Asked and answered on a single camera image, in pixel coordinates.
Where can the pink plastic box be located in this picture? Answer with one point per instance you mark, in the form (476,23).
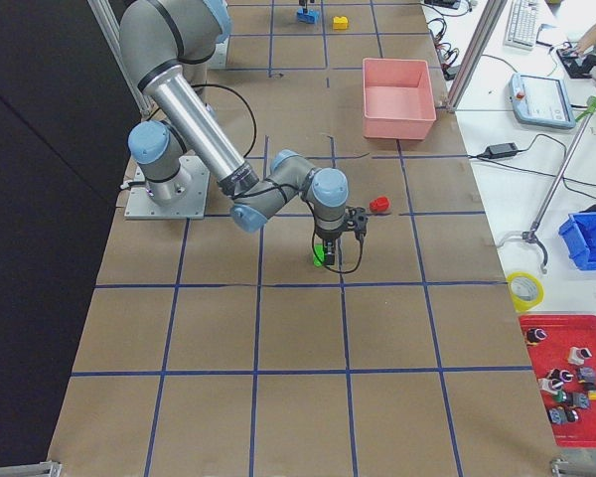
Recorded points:
(398,99)

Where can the white keyboard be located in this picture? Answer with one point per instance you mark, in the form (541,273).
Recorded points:
(521,28)

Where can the green toy block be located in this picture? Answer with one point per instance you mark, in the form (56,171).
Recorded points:
(318,253)

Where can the teach pendant tablet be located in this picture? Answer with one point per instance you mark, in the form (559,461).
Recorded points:
(541,101)

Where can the aluminium frame post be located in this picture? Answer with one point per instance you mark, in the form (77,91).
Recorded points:
(482,34)

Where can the blue storage bin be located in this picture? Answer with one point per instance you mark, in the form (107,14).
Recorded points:
(579,234)

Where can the black power adapter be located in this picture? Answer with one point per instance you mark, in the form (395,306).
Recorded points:
(500,151)

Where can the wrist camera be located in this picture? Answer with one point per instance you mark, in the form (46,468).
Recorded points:
(356,221)

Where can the yellow tape roll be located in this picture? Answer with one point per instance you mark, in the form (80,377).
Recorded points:
(526,291)

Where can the yellow toy block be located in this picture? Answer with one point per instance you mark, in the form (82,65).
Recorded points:
(340,23)

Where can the blue toy block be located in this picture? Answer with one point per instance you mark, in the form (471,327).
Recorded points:
(307,16)

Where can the red toy block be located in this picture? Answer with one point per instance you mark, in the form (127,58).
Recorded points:
(380,205)

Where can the long reach grabber tool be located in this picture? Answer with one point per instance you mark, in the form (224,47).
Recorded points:
(530,235)

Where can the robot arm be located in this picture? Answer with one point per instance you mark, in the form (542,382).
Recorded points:
(156,39)

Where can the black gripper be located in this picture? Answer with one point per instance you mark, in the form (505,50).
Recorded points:
(328,237)

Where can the red plastic tray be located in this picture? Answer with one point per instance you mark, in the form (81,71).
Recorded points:
(562,350)

